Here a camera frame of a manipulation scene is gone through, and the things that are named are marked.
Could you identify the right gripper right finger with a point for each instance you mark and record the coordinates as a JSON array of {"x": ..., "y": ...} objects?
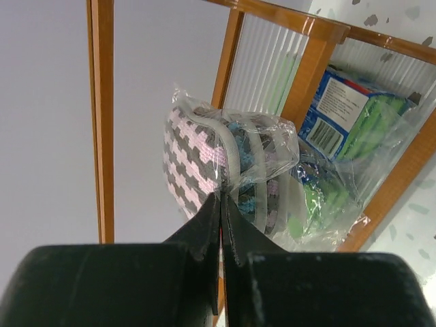
[{"x": 266, "y": 285}]

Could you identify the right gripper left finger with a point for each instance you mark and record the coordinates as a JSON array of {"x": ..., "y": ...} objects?
[{"x": 173, "y": 283}]

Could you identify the pink grey zigzag sponge pack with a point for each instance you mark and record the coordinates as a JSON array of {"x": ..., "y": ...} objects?
[{"x": 248, "y": 155}]

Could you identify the blue green sponge pack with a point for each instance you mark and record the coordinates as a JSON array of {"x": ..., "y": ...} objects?
[
  {"x": 351, "y": 118},
  {"x": 324, "y": 208}
]

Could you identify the orange wooden shelf rack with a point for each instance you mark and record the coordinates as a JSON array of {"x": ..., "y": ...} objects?
[{"x": 324, "y": 35}]

